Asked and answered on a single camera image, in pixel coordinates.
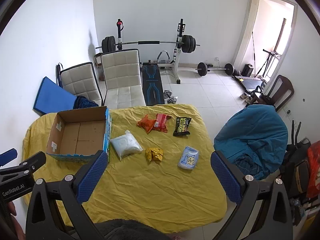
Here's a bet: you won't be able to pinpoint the blue cartoon tissue pack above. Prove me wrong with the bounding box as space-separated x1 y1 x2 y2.
178 146 200 170

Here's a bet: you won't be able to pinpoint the teal blanket on chair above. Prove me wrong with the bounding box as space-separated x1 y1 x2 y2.
214 105 288 180

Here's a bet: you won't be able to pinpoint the orange plastic bag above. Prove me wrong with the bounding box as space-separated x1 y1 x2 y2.
306 141 320 198

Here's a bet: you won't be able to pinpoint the person's left hand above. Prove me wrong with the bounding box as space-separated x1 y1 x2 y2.
7 202 25 240

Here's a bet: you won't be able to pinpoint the black blue weight bench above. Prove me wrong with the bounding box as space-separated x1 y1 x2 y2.
141 63 165 106

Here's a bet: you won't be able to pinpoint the blue foam mat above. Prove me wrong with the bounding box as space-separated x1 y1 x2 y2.
33 77 76 115

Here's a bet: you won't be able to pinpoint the long barbell on rack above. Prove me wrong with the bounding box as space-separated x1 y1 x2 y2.
96 35 201 53

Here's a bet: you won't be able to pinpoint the treadmill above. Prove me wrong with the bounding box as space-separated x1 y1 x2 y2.
233 49 281 93

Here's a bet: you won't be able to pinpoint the dark wooden chair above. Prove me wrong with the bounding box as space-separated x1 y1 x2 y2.
246 75 295 112

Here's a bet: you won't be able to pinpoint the orange snack bag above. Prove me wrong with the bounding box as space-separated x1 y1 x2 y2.
137 114 156 134

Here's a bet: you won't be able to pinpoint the white soft pack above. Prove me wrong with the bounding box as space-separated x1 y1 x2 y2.
111 130 143 160

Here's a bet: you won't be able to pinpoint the dark blue cloth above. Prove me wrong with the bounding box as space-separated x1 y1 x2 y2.
73 96 99 109

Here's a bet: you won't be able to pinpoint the white padded chair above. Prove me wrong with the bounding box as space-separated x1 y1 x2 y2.
60 62 103 106
101 49 146 109

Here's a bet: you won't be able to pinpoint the short barbell on floor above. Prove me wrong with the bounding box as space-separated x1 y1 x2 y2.
195 62 234 76

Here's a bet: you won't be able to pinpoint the yellow tablecloth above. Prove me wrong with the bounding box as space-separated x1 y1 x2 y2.
22 104 227 233

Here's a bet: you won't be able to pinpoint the yellow crinkled snack bag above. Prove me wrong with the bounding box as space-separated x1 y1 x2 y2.
145 147 164 162

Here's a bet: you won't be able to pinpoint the left white padded chair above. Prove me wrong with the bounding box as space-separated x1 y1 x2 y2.
60 62 103 106

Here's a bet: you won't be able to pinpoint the right white padded chair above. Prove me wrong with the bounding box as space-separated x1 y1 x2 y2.
101 49 146 109

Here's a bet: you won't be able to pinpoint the black exercise machine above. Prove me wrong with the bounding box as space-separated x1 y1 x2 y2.
279 121 311 206

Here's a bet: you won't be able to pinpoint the open cardboard box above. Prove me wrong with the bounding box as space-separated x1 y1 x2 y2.
46 106 112 162

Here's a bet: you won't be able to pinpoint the chrome dumbbell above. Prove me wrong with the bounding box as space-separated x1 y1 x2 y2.
163 89 178 104

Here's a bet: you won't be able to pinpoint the black shoe shine wipes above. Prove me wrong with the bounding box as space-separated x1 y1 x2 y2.
173 116 192 136

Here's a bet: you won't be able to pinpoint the red snack bag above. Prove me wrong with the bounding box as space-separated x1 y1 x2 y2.
152 114 172 133

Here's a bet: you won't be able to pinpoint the white barbell rack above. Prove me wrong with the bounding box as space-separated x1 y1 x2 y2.
116 19 185 84

